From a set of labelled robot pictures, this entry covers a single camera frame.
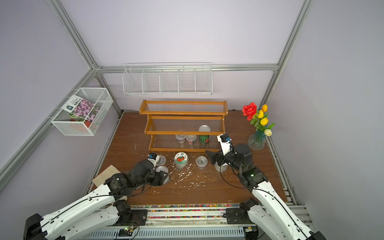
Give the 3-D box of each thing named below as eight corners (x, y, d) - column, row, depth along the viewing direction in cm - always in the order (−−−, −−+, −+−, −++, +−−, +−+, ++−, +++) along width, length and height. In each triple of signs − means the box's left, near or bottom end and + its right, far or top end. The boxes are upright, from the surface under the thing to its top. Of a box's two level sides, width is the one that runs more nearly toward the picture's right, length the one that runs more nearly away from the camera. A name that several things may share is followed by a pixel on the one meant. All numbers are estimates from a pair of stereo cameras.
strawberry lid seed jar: (175, 170, 91) (173, 164, 85) (176, 158, 96) (174, 152, 90) (187, 170, 91) (187, 164, 85) (188, 158, 96) (187, 152, 90)
